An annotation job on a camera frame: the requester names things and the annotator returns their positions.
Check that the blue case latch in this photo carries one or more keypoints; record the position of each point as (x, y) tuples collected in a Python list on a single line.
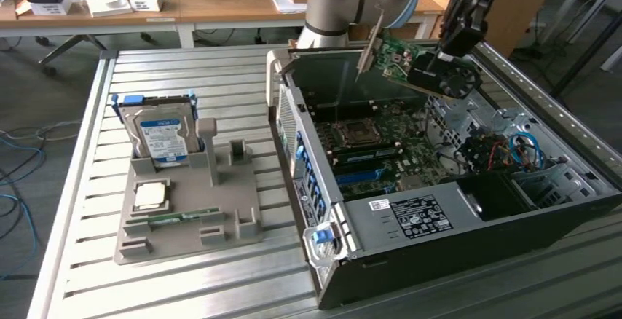
[(322, 236)]

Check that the black chair base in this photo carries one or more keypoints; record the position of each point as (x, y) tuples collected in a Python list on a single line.
[(73, 44)]

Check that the expansion slot with blue latch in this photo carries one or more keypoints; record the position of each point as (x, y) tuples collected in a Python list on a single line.
[(360, 177)]

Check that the white paper stack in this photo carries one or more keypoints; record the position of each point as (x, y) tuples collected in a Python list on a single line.
[(288, 2)]

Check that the long wooden desk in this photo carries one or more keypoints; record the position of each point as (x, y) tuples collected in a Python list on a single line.
[(219, 6)]

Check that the open black white box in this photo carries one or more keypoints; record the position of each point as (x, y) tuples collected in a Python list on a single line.
[(49, 7)]

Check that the green motherboard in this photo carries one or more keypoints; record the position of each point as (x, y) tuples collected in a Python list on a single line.
[(413, 151)]

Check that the green loose RAM stick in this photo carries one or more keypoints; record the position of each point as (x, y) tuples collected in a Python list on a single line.
[(170, 217)]

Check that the grey plastic parts rack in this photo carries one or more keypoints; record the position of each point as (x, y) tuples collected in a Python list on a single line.
[(190, 195)]

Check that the small white carton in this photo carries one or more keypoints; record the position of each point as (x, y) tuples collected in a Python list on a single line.
[(146, 1)]

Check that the black open PC case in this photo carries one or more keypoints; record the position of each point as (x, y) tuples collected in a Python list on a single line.
[(437, 260)]

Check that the white box with tape roll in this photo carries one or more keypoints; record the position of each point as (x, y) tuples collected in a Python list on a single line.
[(110, 0)]

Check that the green graphics card with fan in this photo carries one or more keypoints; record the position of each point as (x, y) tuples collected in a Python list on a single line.
[(394, 57)]

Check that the perforated metal drive cage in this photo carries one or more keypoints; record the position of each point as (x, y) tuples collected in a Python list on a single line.
[(452, 115)]

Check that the square CPU chip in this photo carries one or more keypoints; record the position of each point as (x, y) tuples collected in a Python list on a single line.
[(149, 195)]

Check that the hard disk in blue carrier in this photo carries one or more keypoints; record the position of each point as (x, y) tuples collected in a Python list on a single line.
[(161, 137)]

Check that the grey power supply unit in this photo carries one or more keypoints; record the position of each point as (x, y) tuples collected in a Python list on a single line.
[(369, 231)]

